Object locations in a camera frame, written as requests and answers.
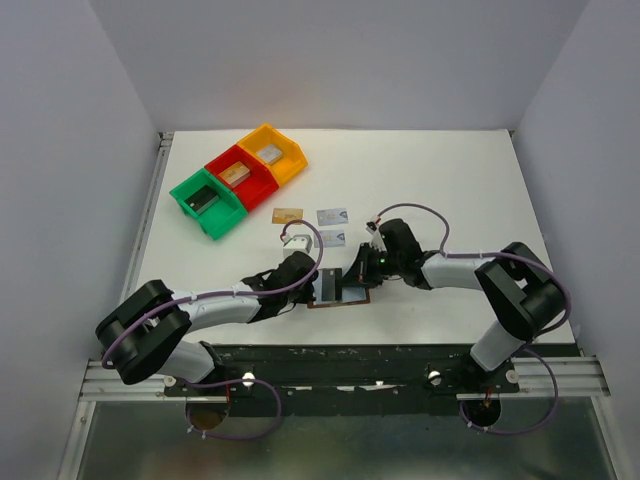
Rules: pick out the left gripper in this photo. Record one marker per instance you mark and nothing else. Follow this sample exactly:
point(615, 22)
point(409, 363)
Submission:
point(307, 288)

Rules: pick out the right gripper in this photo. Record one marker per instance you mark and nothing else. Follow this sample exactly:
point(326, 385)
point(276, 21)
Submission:
point(364, 265)

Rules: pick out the brown leather card holder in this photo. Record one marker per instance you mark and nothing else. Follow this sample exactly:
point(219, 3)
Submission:
point(350, 296)

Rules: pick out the black credit card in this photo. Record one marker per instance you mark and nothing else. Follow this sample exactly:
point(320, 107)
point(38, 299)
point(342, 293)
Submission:
point(329, 286)

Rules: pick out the silver VIP credit card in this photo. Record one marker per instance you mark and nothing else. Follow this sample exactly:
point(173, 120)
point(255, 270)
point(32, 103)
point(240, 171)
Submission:
point(333, 216)

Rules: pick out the gold credit card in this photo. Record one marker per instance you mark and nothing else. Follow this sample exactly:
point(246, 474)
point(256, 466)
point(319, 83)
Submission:
point(283, 216)

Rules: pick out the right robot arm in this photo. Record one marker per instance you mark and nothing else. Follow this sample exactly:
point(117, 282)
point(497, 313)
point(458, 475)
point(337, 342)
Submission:
point(523, 293)

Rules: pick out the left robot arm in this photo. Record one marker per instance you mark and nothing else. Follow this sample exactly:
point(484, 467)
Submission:
point(144, 335)

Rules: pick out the red plastic bin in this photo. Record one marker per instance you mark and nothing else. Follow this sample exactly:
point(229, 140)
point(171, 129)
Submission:
point(254, 190)

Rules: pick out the green plastic bin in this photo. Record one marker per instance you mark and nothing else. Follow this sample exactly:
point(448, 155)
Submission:
point(220, 218)

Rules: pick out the yellow plastic bin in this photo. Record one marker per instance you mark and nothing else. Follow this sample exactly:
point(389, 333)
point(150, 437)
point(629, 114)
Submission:
point(286, 169)

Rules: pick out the gold metal block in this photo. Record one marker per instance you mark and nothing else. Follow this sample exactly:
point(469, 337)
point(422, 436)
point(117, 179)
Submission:
point(235, 175)

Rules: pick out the dark metal block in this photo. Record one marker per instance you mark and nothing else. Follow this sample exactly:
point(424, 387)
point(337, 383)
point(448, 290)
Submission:
point(202, 199)

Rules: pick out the silver metal block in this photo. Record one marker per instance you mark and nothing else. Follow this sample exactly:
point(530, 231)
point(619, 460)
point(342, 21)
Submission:
point(270, 154)

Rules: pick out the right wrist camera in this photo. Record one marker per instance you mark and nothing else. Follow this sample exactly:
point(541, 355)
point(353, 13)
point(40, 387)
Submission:
point(376, 242)

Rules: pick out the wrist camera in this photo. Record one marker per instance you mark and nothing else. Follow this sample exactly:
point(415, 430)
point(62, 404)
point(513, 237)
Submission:
point(297, 243)
point(376, 242)

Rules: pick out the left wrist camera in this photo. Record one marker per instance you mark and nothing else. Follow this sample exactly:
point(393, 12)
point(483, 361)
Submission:
point(297, 243)

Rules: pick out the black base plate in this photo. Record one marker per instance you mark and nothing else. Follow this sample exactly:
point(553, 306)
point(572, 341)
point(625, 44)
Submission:
point(378, 380)

